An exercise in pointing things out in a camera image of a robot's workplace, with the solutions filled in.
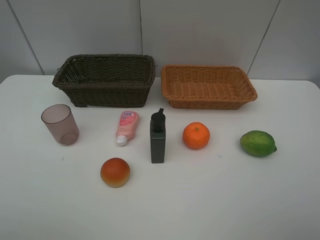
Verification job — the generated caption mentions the dark green pump bottle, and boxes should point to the dark green pump bottle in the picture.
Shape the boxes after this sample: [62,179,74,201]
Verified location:
[150,108,166,164]

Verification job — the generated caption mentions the pink lotion bottle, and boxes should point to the pink lotion bottle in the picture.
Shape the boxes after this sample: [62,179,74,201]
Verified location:
[116,111,140,146]

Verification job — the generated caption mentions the orange tangerine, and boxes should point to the orange tangerine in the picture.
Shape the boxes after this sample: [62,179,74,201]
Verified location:
[182,122,211,150]

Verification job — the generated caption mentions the brown round bread bun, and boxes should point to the brown round bread bun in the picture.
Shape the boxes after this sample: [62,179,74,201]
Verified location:
[100,157,131,188]

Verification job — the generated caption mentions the green lime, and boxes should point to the green lime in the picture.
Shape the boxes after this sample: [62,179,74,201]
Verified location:
[239,130,277,158]

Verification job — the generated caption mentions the translucent pink plastic cup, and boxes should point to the translucent pink plastic cup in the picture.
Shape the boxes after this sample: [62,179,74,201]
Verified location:
[41,104,80,146]

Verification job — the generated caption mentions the orange wicker basket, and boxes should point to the orange wicker basket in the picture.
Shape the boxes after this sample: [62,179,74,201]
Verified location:
[161,64,258,110]

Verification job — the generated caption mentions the dark brown wicker basket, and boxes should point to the dark brown wicker basket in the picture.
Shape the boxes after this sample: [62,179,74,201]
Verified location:
[52,54,156,108]

